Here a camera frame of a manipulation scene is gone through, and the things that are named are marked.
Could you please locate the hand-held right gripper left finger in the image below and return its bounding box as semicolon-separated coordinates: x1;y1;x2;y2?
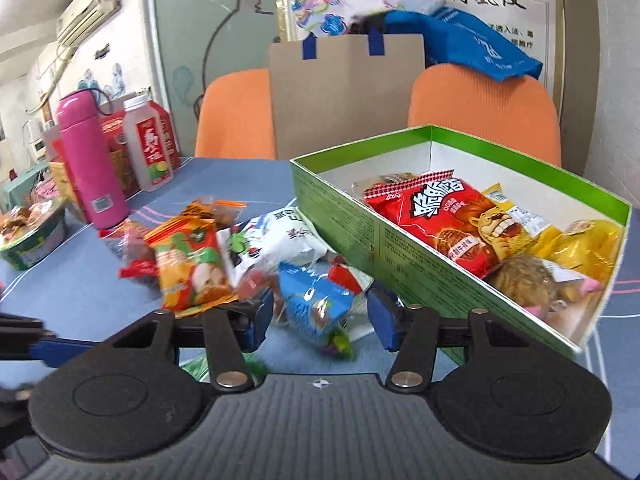
107;290;276;394

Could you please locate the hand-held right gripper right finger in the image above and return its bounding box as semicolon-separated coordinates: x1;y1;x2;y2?
366;282;532;394

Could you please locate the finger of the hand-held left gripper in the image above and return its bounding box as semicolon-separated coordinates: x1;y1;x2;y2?
0;312;110;363

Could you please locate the blue snack packet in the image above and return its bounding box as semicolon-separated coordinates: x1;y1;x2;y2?
276;261;357;359

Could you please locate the green cardboard box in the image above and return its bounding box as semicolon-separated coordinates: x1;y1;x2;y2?
289;125;633;367

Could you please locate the large red snack packet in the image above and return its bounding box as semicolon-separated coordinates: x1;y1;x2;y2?
362;171;527;281

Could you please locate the clear twist snack packet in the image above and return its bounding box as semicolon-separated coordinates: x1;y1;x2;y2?
352;172;420;196

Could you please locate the pink-edged seed packet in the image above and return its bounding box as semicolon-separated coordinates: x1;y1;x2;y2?
485;252;603;322

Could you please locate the large yellow snack packet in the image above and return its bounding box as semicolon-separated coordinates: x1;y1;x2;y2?
481;182;563;257

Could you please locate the clear yellow cake packet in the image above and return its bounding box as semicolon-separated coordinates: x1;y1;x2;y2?
527;219;625;287

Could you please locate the small red white packet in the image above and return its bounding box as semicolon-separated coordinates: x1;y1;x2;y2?
327;262;364;295

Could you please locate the blue tablecloth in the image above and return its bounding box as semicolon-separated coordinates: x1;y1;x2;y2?
0;156;640;476

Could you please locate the white green cartoon packet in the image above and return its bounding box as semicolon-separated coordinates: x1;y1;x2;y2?
216;225;262;273

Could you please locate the small green snack packet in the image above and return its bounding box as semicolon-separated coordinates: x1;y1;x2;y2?
181;352;266;382

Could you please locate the orange printed snack packet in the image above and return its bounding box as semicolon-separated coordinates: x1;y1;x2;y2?
144;210;239;313

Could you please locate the white snack packet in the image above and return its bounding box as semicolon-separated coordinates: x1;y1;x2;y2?
245;207;329;267

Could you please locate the dark red date packet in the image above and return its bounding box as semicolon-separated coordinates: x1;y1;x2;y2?
118;222;160;288

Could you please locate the clear orange-edged snack packet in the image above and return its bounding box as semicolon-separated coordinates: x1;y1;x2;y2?
182;199;248;227

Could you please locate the instant noodle bowl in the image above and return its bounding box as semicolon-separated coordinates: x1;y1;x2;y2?
0;197;68;271

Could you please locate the yellow printed box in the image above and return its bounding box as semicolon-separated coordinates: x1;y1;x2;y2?
49;160;85;212

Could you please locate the pink thermos bottle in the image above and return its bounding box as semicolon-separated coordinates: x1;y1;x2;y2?
55;91;131;231

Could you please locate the white juice bottle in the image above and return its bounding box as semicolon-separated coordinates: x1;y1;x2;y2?
122;94;175;192

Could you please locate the orange chair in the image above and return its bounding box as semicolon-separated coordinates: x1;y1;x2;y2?
407;64;562;167
194;68;277;161

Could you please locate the red carton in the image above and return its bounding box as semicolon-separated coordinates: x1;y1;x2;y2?
99;101;182;197

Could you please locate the brown paper bag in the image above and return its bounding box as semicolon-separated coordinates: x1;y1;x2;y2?
268;30;427;161

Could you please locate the blue plastic bag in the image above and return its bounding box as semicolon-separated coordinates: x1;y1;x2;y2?
382;7;543;83

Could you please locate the frosted glass partition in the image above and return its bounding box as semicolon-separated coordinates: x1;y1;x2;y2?
147;0;281;158

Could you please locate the white air conditioner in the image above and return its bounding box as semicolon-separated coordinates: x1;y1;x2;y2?
56;0;122;47

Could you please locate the blue flower wall sticker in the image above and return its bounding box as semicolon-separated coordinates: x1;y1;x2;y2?
75;67;126;102

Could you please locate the framed wall poster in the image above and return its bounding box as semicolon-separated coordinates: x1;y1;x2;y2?
280;0;564;106

